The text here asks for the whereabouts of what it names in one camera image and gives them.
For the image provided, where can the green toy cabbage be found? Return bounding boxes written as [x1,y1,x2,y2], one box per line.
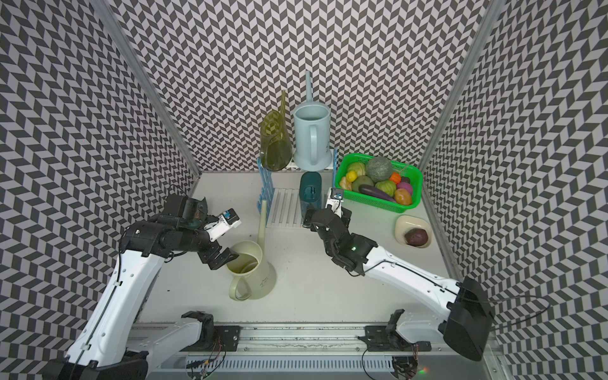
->
[375,180,397,197]

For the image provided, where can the light blue watering can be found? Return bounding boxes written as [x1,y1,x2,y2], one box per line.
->
[293,71,333,172]

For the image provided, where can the netted green melon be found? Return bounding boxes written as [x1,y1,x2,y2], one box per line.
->
[366,157,394,183]

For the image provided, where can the green plastic basket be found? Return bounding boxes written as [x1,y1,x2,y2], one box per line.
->
[333,154,423,214]

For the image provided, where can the purple toy eggplant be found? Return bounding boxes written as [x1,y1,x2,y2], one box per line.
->
[359,185,395,203]

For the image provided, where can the brown toy potato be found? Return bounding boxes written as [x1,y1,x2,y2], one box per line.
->
[394,188,413,206]

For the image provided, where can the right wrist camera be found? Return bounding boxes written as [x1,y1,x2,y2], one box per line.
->
[325,188,345,217]

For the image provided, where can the cream oval dish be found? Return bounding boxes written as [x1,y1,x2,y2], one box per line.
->
[394,215,433,249]

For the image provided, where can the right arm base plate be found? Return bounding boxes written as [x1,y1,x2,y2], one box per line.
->
[357,325,432,352]

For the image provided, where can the aluminium front rail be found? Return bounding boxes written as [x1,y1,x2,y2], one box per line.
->
[97,321,504,358]

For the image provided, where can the yellow toy lemon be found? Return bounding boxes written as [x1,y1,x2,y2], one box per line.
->
[345,170,359,183]

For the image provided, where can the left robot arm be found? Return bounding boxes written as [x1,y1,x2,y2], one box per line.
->
[41,194,241,379]

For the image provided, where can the olive transparent watering can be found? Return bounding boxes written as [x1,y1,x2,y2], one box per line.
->
[260,90,292,172]

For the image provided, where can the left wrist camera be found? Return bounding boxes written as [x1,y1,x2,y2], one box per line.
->
[204,208,242,242]

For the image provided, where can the beige watering can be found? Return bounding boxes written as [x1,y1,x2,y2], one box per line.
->
[227,199,277,302]

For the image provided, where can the dark teal watering can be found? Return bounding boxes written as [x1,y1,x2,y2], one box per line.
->
[299,172,322,218]

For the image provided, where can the dark purple fruit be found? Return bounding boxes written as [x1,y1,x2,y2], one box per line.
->
[404,228,429,247]

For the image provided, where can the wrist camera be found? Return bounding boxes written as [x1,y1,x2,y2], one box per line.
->
[325,188,345,217]
[204,208,242,242]

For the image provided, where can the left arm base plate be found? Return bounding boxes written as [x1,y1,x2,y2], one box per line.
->
[181,325,242,352]

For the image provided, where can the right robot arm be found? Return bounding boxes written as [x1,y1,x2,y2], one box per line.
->
[304,208,496,362]

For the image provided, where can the blue white slatted shelf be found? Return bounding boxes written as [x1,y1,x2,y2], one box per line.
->
[256,146,339,230]

